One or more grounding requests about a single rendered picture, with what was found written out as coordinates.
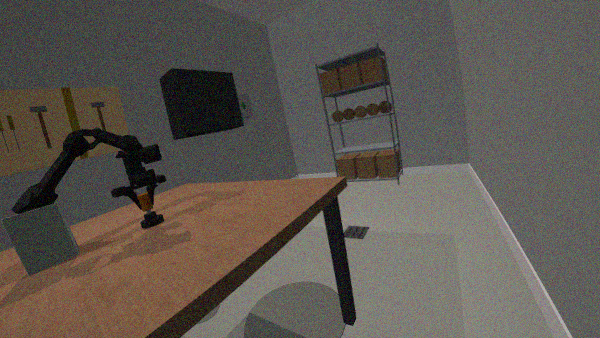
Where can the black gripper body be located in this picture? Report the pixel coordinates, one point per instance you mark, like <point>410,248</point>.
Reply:
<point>120,191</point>

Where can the orange knob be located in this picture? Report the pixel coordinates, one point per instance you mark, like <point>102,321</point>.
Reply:
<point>145,202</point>

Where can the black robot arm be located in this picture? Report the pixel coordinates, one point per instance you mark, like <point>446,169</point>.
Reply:
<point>43,193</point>

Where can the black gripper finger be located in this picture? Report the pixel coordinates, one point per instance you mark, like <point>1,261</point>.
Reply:
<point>134,198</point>
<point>150,191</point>

